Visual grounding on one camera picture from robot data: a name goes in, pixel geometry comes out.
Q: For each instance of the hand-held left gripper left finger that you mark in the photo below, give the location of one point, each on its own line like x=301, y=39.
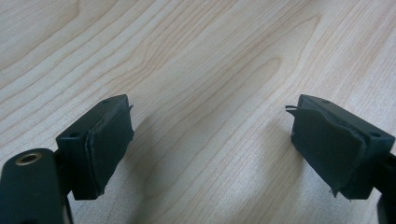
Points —
x=93, y=146

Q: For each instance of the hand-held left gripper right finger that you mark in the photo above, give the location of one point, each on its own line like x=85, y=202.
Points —
x=336, y=146

